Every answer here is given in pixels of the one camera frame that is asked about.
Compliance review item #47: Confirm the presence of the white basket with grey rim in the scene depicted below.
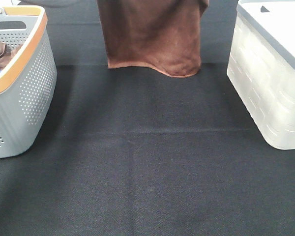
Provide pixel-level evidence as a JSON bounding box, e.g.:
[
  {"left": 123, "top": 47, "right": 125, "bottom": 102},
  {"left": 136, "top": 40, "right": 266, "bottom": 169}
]
[{"left": 227, "top": 0, "right": 295, "bottom": 150}]

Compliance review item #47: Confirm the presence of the grey basket with orange rim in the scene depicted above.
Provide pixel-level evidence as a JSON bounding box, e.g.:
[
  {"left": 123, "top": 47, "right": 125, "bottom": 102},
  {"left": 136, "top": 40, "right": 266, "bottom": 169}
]
[{"left": 0, "top": 5, "right": 57, "bottom": 159}]

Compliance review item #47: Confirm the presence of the brown towel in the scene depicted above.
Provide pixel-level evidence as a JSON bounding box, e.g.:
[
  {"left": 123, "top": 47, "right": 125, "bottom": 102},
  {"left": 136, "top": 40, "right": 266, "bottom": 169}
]
[{"left": 97, "top": 0, "right": 209, "bottom": 78}]

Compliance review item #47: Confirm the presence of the brown cloth in basket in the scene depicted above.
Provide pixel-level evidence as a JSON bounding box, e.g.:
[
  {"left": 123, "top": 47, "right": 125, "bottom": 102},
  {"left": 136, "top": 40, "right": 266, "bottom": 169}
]
[{"left": 0, "top": 42, "right": 22, "bottom": 71}]

